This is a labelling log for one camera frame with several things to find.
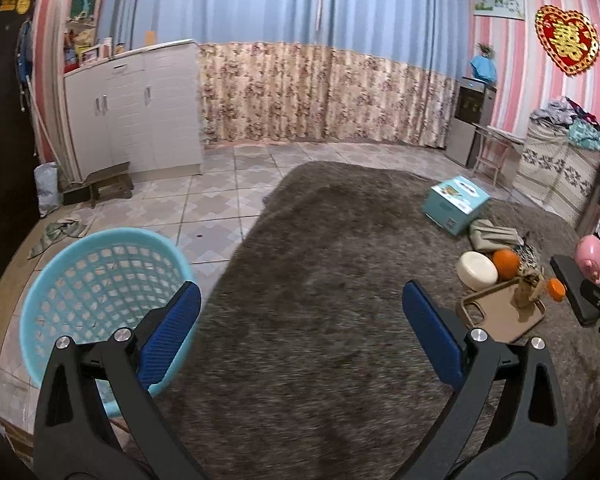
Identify floral beige curtain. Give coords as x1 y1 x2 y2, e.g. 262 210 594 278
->
199 42 458 148

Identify broom with dustpan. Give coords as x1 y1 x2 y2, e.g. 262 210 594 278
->
26 76 91 206

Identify brown paper scrap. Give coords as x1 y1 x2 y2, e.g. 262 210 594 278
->
512 268 546 310

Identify grey folded pouch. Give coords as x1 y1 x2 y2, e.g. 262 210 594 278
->
469 219 522 254

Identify small wooden stool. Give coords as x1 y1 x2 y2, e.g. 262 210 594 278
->
83 162 134 208

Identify pile of clothes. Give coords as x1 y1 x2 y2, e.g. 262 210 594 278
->
530 96 600 152

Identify patterned fabric covered cabinet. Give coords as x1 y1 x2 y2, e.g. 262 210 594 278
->
513 122 600 229

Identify items on cabinet top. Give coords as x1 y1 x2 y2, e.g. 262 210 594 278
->
64 28 126 74

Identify whole orange fruit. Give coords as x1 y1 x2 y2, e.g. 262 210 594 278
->
492 248 520 281

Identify white round soap box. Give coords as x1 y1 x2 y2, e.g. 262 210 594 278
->
456 252 498 292

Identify small folding table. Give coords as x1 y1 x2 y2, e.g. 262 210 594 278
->
471 125 524 188

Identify grey water dispenser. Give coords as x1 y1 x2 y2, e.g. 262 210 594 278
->
445 77 496 168

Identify grey shaggy carpet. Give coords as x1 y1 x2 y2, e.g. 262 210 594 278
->
124 160 600 480

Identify red heart wall decoration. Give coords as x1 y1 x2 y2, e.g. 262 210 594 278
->
534 6 600 77

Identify white plastic bag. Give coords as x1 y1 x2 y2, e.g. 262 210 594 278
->
34 162 61 218

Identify landscape wall picture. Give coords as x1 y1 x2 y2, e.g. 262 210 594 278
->
474 0 526 21

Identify small orange piece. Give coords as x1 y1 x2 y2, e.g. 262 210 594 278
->
546 278 566 302

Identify teal cardboard box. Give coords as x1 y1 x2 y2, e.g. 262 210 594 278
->
422 176 490 235

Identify pink pig toy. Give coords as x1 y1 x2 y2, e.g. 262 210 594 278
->
574 235 600 285

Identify teal plastic laundry basket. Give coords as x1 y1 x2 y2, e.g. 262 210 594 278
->
19 228 194 388

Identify black flat notebook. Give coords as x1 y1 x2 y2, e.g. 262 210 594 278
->
550 255 600 326

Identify white floor cabinet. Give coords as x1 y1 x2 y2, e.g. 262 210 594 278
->
64 39 204 178

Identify blue covered plant pot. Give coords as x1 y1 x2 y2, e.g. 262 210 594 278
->
469 42 498 86

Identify green floor rag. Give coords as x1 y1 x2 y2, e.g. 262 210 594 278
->
27 217 91 260

